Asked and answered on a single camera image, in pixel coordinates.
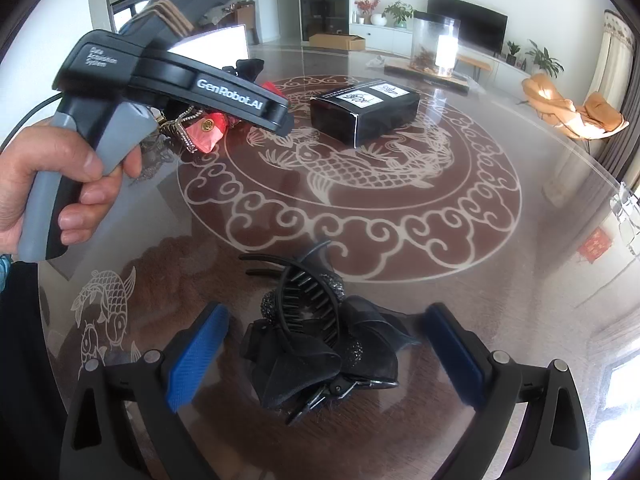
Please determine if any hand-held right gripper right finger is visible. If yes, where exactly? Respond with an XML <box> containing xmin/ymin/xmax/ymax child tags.
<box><xmin>422</xmin><ymin>302</ymin><xmax>591</xmax><ymax>480</ymax></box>

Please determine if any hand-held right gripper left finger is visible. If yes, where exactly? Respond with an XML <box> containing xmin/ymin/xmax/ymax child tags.
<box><xmin>60</xmin><ymin>302</ymin><xmax>231</xmax><ymax>480</ymax></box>

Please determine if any gold rhinestone claw hair clip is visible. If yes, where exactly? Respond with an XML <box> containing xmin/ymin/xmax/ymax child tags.
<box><xmin>160</xmin><ymin>106</ymin><xmax>203</xmax><ymax>153</ymax></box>

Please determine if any red and pink hair bow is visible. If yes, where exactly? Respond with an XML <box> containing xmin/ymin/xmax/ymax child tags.
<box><xmin>187</xmin><ymin>80</ymin><xmax>283</xmax><ymax>156</ymax></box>

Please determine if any black velvet rhinestone bow clip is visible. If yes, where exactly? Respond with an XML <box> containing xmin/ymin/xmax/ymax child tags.
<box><xmin>222</xmin><ymin>57</ymin><xmax>268</xmax><ymax>86</ymax></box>

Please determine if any black flower hair claw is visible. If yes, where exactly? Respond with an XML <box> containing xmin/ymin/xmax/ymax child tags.
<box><xmin>239</xmin><ymin>240</ymin><xmax>423</xmax><ymax>426</ymax></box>

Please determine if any black cardboard box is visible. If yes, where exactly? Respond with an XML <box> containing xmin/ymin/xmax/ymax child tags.
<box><xmin>309</xmin><ymin>78</ymin><xmax>421</xmax><ymax>148</ymax></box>

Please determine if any patterned glass desktop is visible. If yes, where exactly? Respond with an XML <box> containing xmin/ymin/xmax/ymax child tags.
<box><xmin>37</xmin><ymin>40</ymin><xmax>640</xmax><ymax>480</ymax></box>

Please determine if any person's left hand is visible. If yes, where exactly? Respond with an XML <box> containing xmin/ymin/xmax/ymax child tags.
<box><xmin>0</xmin><ymin>122</ymin><xmax>143</xmax><ymax>253</ymax></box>

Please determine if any sliding glass door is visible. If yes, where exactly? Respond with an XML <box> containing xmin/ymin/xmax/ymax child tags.
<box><xmin>107</xmin><ymin>0</ymin><xmax>151</xmax><ymax>31</ymax></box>

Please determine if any wooden side cabinet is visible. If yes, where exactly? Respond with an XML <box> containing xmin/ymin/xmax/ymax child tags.
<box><xmin>235</xmin><ymin>2</ymin><xmax>261</xmax><ymax>43</ymax></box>

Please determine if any person's black clothing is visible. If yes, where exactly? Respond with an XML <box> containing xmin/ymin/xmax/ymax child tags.
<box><xmin>0</xmin><ymin>260</ymin><xmax>76</xmax><ymax>480</ymax></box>

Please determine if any brown cardboard box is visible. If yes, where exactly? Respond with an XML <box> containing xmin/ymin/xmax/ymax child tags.
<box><xmin>308</xmin><ymin>31</ymin><xmax>366</xmax><ymax>53</ymax></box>

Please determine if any dark glass display cabinet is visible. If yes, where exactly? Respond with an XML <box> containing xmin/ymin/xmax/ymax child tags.
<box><xmin>300</xmin><ymin>0</ymin><xmax>351</xmax><ymax>43</ymax></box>

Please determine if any clear glass object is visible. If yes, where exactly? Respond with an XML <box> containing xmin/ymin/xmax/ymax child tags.
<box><xmin>610</xmin><ymin>182</ymin><xmax>640</xmax><ymax>241</ymax></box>

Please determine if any red flower bouquet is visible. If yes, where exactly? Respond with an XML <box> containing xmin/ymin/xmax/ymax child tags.
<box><xmin>353</xmin><ymin>0</ymin><xmax>381</xmax><ymax>25</ymax></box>

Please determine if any white television cabinet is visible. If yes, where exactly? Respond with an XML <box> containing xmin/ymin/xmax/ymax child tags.
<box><xmin>349</xmin><ymin>22</ymin><xmax>531</xmax><ymax>86</ymax></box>

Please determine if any flat wooden board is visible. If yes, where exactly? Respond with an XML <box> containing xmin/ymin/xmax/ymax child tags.
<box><xmin>367</xmin><ymin>55</ymin><xmax>473</xmax><ymax>95</ymax></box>

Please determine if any bushy green potted plant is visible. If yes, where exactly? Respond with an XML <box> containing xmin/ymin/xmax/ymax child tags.
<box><xmin>382</xmin><ymin>1</ymin><xmax>415</xmax><ymax>28</ymax></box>

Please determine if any orange lounge chair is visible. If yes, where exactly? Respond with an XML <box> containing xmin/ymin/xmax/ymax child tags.
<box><xmin>521</xmin><ymin>72</ymin><xmax>581</xmax><ymax>136</ymax></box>
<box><xmin>575</xmin><ymin>91</ymin><xmax>631</xmax><ymax>141</ymax></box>

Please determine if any clear cylindrical jar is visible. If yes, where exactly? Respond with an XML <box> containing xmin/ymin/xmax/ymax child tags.
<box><xmin>410</xmin><ymin>10</ymin><xmax>461</xmax><ymax>77</ymax></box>

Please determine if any wooden bench with black legs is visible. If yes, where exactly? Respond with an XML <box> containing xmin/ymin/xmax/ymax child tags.
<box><xmin>457</xmin><ymin>55</ymin><xmax>493</xmax><ymax>81</ymax></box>

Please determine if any grey curtain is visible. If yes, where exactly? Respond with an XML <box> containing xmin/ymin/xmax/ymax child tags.
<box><xmin>600</xmin><ymin>10</ymin><xmax>640</xmax><ymax>186</ymax></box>

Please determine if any broad-leaf potted plant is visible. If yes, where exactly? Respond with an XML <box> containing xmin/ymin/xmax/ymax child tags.
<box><xmin>525</xmin><ymin>39</ymin><xmax>565</xmax><ymax>78</ymax></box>

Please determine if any black flat television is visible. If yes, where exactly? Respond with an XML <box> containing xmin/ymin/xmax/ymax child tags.
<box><xmin>427</xmin><ymin>0</ymin><xmax>508</xmax><ymax>56</ymax></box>

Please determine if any covered standing air conditioner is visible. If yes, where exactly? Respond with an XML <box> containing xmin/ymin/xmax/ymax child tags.
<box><xmin>595</xmin><ymin>9</ymin><xmax>633</xmax><ymax>106</ymax></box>

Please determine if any thin black cable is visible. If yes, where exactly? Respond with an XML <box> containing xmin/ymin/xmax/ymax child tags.
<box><xmin>0</xmin><ymin>91</ymin><xmax>66</xmax><ymax>151</ymax></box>

